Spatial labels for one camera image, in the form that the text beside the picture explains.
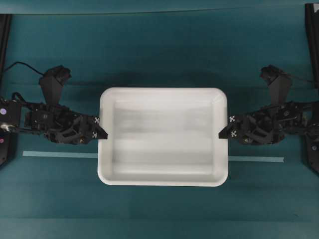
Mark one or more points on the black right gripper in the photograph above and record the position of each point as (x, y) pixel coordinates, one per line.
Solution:
(269, 125)

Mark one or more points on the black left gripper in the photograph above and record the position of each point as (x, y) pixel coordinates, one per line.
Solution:
(59, 124)

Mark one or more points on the white plastic tray case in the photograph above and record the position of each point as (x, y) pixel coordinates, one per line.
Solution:
(163, 137)

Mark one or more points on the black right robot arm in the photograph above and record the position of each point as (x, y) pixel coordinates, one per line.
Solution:
(311, 135)

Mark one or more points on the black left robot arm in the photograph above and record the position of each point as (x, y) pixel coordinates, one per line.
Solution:
(12, 114)

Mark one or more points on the light blue tape strip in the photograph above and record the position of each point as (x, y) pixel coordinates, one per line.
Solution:
(95, 155)

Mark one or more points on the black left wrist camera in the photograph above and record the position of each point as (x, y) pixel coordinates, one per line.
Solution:
(52, 83)

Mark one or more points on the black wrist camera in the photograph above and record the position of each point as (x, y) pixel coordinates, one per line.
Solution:
(52, 83)
(278, 82)

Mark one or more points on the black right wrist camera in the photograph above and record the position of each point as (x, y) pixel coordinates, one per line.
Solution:
(278, 82)

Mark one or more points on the black left frame rail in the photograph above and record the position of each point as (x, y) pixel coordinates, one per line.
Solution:
(5, 22)

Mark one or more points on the black frame rail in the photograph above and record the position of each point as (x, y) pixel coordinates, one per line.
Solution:
(5, 22)
(312, 31)

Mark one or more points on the black right frame rail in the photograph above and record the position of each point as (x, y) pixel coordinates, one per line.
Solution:
(312, 31)

